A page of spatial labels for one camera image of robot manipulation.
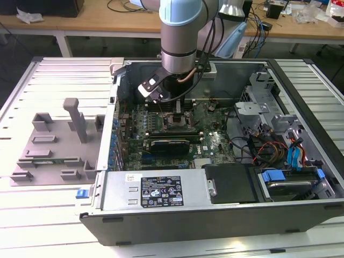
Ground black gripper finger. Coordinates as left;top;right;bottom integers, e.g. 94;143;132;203
173;98;187;126

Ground metal socket cover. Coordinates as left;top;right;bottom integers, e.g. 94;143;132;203
187;109;198;130

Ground CPU socket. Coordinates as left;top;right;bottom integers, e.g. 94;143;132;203
160;110;196;130

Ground black graphics card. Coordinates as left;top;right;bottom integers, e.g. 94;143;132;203
147;137;192;156

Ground green motherboard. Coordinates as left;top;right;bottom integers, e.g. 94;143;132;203
114;99;237;171

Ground black expansion slot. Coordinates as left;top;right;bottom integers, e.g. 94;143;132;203
141;160;190;169

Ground silver chipset heatsink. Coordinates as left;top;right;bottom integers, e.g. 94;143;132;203
195;158;213;169

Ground grey case latch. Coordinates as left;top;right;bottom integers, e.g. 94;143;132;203
109;57;126;76

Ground silver metal drive cage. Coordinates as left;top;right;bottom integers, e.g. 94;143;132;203
233;71;299;140

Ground black rating label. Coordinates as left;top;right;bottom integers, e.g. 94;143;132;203
141;176;184;207

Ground black plastic shroud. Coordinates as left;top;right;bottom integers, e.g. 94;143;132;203
201;163;259;204

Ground silver power supply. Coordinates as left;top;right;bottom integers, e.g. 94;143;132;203
101;169;212;211

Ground black computer tower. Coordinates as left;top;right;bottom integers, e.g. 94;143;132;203
243;0;254;31

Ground black open PC case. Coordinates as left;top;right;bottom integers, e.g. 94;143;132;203
79;58;344;247

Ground grey parts rack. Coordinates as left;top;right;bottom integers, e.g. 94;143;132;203
9;98;107;187

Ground small black box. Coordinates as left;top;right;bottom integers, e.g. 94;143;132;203
266;2;288;19

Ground green RAM stick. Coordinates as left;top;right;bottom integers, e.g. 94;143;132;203
18;157;81;164

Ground hard disk in blue carrier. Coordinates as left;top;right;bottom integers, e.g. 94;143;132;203
258;168;327;202

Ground clear plastic bags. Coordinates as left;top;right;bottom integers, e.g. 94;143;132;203
291;5;327;24

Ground crumpled white plastic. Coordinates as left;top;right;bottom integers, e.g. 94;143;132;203
16;7;44;25

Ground red white bag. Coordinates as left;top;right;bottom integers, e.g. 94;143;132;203
325;0;344;27

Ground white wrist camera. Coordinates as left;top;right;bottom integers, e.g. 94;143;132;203
138;76;165;104

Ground black camera cable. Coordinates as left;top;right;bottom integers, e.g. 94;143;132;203
154;0;225;104

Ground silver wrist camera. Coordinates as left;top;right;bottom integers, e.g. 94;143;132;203
200;63;218;81

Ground blue cable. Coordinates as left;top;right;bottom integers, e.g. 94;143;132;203
254;10;268;59

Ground red yellow wire bundle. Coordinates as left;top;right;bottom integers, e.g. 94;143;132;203
251;134;290;166

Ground blue flat wire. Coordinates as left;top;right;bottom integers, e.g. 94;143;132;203
286;145;306;169

